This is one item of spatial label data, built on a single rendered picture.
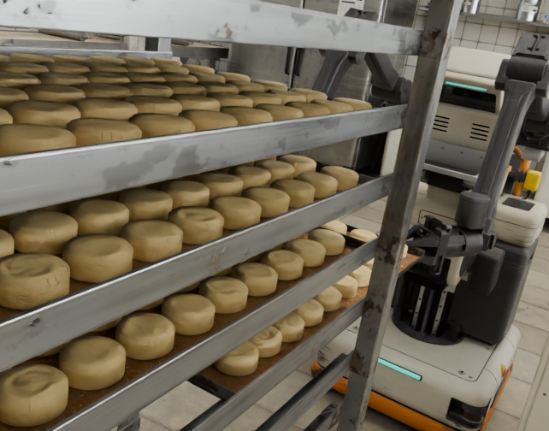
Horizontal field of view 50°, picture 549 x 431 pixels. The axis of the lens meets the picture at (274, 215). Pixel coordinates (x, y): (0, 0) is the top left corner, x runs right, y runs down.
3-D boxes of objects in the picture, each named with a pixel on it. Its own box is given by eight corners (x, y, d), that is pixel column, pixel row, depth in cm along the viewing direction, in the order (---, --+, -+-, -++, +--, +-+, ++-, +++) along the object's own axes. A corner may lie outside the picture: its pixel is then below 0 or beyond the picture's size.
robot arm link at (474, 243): (482, 259, 119) (462, 249, 124) (491, 227, 117) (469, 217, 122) (458, 262, 116) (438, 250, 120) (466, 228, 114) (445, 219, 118)
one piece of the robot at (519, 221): (382, 303, 267) (423, 121, 240) (505, 351, 241) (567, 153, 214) (351, 330, 239) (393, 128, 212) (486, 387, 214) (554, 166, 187)
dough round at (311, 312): (290, 305, 82) (292, 292, 81) (325, 315, 81) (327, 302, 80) (280, 321, 77) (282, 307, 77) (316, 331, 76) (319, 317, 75)
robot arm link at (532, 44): (567, 23, 126) (518, 17, 131) (548, 79, 124) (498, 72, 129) (559, 115, 165) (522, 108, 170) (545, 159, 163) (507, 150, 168)
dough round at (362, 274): (375, 287, 92) (378, 276, 91) (345, 287, 90) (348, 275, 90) (362, 274, 97) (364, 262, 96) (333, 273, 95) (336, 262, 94)
